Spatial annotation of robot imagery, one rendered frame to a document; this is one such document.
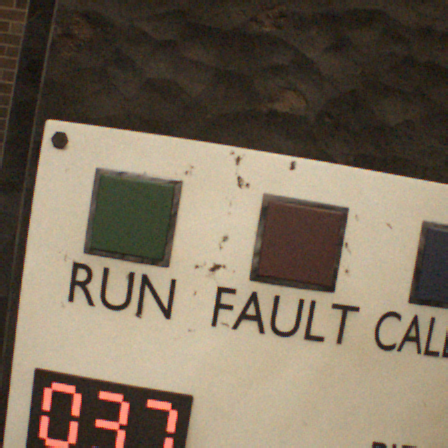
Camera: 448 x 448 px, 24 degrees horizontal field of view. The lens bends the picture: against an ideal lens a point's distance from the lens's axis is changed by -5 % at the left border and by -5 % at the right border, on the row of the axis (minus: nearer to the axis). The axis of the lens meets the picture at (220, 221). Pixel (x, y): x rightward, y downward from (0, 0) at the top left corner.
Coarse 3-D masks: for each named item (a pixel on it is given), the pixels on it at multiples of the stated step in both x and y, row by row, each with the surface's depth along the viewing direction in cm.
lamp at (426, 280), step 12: (432, 228) 53; (432, 240) 53; (444, 240) 53; (432, 252) 53; (444, 252) 53; (432, 264) 53; (444, 264) 53; (420, 276) 53; (432, 276) 53; (444, 276) 53; (420, 288) 53; (432, 288) 53; (444, 288) 53; (432, 300) 53; (444, 300) 53
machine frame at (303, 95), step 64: (64, 0) 54; (128, 0) 54; (192, 0) 54; (256, 0) 54; (320, 0) 54; (384, 0) 54; (64, 64) 54; (128, 64) 54; (192, 64) 54; (256, 64) 54; (320, 64) 54; (384, 64) 54; (128, 128) 54; (192, 128) 54; (256, 128) 55; (320, 128) 55; (384, 128) 55; (0, 192) 63; (0, 256) 63; (0, 320) 63; (0, 384) 56
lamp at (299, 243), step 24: (288, 216) 52; (312, 216) 52; (336, 216) 52; (264, 240) 52; (288, 240) 52; (312, 240) 52; (336, 240) 53; (264, 264) 53; (288, 264) 53; (312, 264) 53
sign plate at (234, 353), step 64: (64, 128) 52; (64, 192) 53; (192, 192) 53; (256, 192) 53; (320, 192) 53; (384, 192) 53; (64, 256) 53; (128, 256) 53; (192, 256) 53; (256, 256) 53; (384, 256) 53; (64, 320) 53; (128, 320) 53; (192, 320) 53; (256, 320) 53; (320, 320) 53; (384, 320) 53; (64, 384) 53; (128, 384) 53; (192, 384) 53; (256, 384) 53; (320, 384) 54; (384, 384) 54
